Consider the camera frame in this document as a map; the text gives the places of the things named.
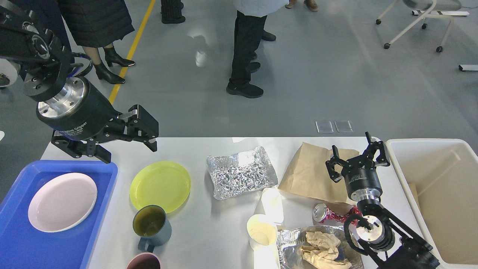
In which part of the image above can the pink mug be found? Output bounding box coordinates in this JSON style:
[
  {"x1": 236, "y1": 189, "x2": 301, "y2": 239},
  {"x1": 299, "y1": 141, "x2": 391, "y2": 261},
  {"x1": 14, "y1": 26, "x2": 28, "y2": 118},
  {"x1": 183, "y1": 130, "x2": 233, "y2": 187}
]
[{"x1": 126, "y1": 252, "x2": 162, "y2": 269}]

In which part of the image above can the person in dark coat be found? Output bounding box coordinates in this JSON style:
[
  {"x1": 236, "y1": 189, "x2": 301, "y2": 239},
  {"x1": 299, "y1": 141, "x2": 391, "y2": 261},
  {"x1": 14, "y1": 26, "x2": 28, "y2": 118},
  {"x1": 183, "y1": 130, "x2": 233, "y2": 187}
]
[{"x1": 22, "y1": 0, "x2": 73, "y2": 53}]

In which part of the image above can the right floor outlet plate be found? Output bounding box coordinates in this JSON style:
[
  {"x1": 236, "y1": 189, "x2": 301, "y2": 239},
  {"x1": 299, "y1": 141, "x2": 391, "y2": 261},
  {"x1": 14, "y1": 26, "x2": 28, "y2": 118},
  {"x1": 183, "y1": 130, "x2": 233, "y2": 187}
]
[{"x1": 334, "y1": 120, "x2": 353, "y2": 133}]

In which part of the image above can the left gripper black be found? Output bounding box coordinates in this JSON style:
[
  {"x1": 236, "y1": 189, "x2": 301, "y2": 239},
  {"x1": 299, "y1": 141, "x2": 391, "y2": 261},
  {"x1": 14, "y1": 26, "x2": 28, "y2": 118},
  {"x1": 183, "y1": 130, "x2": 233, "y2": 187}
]
[{"x1": 36, "y1": 77, "x2": 159, "y2": 164}]

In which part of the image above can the left floor outlet plate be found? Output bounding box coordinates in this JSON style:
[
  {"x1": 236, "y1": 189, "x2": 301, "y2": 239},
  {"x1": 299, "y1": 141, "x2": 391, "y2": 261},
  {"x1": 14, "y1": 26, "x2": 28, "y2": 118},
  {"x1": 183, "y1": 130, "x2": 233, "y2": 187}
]
[{"x1": 315, "y1": 120, "x2": 334, "y2": 133}]

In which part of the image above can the person in brown shoes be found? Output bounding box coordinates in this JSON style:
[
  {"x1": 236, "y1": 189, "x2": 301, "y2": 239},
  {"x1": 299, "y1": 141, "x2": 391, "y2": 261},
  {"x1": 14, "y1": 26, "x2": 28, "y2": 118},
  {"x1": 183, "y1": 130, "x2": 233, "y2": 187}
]
[{"x1": 285, "y1": 0, "x2": 319, "y2": 12}]

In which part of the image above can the crumpled foil tray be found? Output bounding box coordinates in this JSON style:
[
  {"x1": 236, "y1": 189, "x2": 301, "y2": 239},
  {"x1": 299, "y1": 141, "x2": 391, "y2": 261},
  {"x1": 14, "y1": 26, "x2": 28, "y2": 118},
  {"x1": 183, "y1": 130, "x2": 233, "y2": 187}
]
[{"x1": 207, "y1": 146, "x2": 278, "y2": 200}]

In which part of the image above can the crushed red soda can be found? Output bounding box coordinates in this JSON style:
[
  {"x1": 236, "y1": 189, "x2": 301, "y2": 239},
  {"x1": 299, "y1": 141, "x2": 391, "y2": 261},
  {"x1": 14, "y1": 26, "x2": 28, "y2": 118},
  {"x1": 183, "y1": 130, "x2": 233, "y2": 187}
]
[{"x1": 312, "y1": 203, "x2": 362, "y2": 223}]

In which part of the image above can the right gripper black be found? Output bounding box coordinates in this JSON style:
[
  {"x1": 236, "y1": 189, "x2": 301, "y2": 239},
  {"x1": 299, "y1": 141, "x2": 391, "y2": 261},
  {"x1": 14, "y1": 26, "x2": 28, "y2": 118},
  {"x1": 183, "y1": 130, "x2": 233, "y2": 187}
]
[{"x1": 325, "y1": 132, "x2": 390, "y2": 202}]

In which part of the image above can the white plastic bin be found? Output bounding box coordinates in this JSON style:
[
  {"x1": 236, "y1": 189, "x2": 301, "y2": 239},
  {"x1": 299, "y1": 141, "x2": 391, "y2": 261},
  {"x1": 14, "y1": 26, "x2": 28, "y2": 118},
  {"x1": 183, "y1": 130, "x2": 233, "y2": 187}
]
[{"x1": 386, "y1": 139, "x2": 478, "y2": 269}]

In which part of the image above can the yellow plastic plate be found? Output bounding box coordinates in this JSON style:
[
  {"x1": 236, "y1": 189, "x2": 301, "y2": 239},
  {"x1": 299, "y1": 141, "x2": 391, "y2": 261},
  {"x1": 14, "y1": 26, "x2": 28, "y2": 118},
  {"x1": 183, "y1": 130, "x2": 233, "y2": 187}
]
[{"x1": 130, "y1": 161, "x2": 191, "y2": 213}]

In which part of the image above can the white paper cup upright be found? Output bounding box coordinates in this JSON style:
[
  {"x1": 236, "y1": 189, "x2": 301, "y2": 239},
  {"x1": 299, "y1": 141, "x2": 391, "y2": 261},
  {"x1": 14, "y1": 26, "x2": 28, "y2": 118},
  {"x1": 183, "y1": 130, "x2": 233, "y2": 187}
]
[{"x1": 246, "y1": 214, "x2": 278, "y2": 250}]

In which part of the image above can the person in light jacket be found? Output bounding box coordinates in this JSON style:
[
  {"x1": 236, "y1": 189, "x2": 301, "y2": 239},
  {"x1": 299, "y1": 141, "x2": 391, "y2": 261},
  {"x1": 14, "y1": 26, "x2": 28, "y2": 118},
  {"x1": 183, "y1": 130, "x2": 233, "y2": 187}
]
[{"x1": 226, "y1": 0, "x2": 288, "y2": 98}]

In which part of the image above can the brown paper bag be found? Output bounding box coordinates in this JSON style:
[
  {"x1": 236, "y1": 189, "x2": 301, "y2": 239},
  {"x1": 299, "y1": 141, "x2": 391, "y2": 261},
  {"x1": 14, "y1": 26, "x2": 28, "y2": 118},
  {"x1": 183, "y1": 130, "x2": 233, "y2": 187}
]
[{"x1": 279, "y1": 142, "x2": 356, "y2": 205}]

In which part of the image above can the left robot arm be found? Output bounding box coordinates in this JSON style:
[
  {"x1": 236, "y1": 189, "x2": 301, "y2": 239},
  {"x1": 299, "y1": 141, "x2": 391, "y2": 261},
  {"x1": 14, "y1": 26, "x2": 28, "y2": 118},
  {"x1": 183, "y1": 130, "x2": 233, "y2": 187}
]
[{"x1": 1, "y1": 0, "x2": 159, "y2": 163}]

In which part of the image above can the foil tray with paper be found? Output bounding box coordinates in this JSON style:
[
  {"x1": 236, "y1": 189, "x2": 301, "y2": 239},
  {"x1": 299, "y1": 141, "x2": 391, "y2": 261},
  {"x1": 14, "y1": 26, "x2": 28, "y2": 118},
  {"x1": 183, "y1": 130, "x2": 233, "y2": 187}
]
[{"x1": 277, "y1": 225, "x2": 364, "y2": 269}]

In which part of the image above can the blue plastic tray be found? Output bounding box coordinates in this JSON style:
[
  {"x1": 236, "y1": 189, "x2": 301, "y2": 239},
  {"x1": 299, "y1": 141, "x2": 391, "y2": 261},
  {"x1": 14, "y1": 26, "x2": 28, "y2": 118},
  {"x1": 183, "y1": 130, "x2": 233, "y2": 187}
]
[{"x1": 0, "y1": 160, "x2": 118, "y2": 269}]

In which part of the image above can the floor outlet plate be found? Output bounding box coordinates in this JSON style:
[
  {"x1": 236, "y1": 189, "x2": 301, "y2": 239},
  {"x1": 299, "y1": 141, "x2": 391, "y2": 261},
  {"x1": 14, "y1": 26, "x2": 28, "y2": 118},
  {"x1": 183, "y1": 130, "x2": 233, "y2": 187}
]
[
  {"x1": 334, "y1": 120, "x2": 353, "y2": 133},
  {"x1": 315, "y1": 120, "x2": 334, "y2": 133}
]

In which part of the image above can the white furniture leg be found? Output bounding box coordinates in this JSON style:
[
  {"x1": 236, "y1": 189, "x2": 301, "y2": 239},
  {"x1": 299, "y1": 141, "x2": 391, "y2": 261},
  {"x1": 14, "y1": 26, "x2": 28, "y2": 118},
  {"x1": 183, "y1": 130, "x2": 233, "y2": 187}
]
[{"x1": 459, "y1": 64, "x2": 478, "y2": 72}]

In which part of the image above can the white paper cup lying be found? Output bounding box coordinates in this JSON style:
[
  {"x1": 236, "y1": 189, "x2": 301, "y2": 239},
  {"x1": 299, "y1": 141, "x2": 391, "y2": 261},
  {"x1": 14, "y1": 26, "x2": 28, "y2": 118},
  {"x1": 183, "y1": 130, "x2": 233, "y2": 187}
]
[{"x1": 261, "y1": 188, "x2": 284, "y2": 224}]

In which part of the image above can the person with black shoes behind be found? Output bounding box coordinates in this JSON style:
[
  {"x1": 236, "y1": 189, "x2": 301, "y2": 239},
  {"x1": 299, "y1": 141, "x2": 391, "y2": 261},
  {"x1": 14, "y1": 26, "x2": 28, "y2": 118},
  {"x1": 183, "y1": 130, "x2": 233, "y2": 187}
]
[{"x1": 161, "y1": 0, "x2": 186, "y2": 24}]

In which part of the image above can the person in black puffer coat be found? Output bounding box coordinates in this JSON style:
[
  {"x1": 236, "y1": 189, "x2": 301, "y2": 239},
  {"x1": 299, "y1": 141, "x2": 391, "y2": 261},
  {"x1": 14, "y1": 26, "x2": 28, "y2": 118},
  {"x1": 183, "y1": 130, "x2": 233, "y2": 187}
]
[{"x1": 57, "y1": 0, "x2": 135, "y2": 84}]

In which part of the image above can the white rolling chair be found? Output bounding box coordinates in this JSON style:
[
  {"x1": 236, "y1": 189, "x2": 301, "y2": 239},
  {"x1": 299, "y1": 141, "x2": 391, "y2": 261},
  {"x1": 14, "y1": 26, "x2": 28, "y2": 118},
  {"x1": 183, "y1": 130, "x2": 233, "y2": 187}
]
[{"x1": 384, "y1": 0, "x2": 470, "y2": 53}]

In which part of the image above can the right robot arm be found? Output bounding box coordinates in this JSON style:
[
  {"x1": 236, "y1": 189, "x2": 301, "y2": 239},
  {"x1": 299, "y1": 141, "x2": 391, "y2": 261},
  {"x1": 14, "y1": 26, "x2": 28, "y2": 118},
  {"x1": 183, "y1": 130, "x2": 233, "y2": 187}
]
[{"x1": 325, "y1": 132, "x2": 440, "y2": 269}]

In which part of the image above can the pink plate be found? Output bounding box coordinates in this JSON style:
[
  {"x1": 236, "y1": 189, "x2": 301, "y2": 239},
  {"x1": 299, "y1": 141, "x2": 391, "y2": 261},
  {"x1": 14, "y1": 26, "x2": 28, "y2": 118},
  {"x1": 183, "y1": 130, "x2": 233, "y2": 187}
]
[{"x1": 28, "y1": 173, "x2": 97, "y2": 233}]

